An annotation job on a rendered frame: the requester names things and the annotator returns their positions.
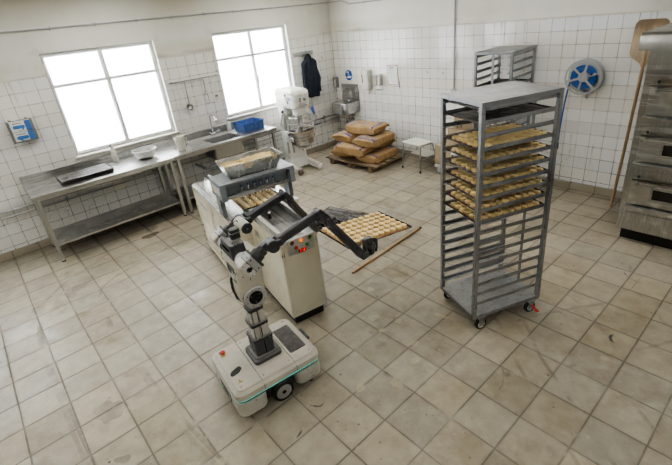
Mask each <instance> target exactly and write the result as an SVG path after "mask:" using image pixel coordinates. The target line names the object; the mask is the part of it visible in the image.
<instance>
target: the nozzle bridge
mask: <svg viewBox="0 0 672 465"><path fill-rule="evenodd" d="M274 174H275V180H274V183H272V176H273V177H274ZM268 176H269V182H268V185H267V184H266V177H267V179H268ZM261 177H262V178H261ZM255 178H256V182H255V184H256V188H254V186H253V181H255ZM259 179H261V181H262V180H263V183H262V187H260V183H259ZM248 180H249V181H250V190H248V189H247V183H248V184H249V181H248ZM209 181H210V185H211V189H212V193H213V194H214V195H215V196H216V199H217V203H218V207H219V211H220V214H221V215H222V216H223V217H224V218H225V217H228V213H227V209H226V205H225V203H226V202H229V200H231V199H234V198H237V197H241V196H244V195H247V194H250V193H254V192H257V191H260V190H264V189H267V188H270V187H273V186H277V185H280V184H283V183H284V189H285V192H287V193H288V194H289V195H290V196H293V195H294V193H293V187H292V182H294V181H296V178H295V172H294V165H292V164H290V163H288V162H286V161H284V160H282V159H280V160H279V163H278V165H277V167H274V168H270V169H267V170H263V171H260V172H256V173H253V174H249V175H246V176H242V177H239V178H235V179H232V180H230V179H229V178H228V177H226V176H225V175H224V173H222V174H218V175H215V176H211V177H209ZM242 182H243V185H242ZM240 185H242V187H243V191H244V192H241V188H240Z"/></svg>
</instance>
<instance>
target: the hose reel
mask: <svg viewBox="0 0 672 465"><path fill-rule="evenodd" d="M570 68H571V69H570ZM569 70H570V71H569ZM568 71H569V74H568ZM567 74H568V80H567ZM604 78H605V69H604V67H603V65H602V64H601V63H600V62H599V61H597V60H595V59H592V58H585V59H581V60H579V61H576V62H574V63H573V64H572V65H570V67H569V68H568V69H567V71H566V73H565V78H564V80H565V85H566V87H567V92H566V96H565V100H564V105H563V109H562V114H561V122H560V129H561V123H562V118H563V112H564V108H565V103H566V99H567V94H568V90H569V91H570V92H572V93H574V94H577V95H585V98H588V97H589V93H591V92H593V91H595V90H597V89H598V88H599V87H600V86H601V85H602V83H603V81H604ZM568 82H569V84H567V83H568ZM570 86H571V88H572V89H573V90H575V91H576V92H574V91H573V90H571V89H570V88H569V87H570ZM578 92H579V93H578Z"/></svg>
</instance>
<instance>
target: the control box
mask: <svg viewBox="0 0 672 465"><path fill-rule="evenodd" d="M309 235H311V238H310V239H309V238H308V236H309ZM300 238H302V239H303V241H302V242H300V241H299V239H300ZM291 242H294V244H293V245H290V243H291ZM306 242H309V245H308V246H307V245H306ZM285 243H286V248H287V253H288V256H289V257H291V256H293V255H296V254H298V253H301V251H302V252H303V251H304V249H305V251H306V250H309V249H311V248H314V247H315V241H314V234H313V232H312V231H310V232H307V233H304V234H302V235H299V236H296V237H294V238H291V239H289V240H287V241H286V242H285ZM296 246H298V249H297V250H295V247H296ZM303 248H304V249H303ZM300 249H301V250H300Z"/></svg>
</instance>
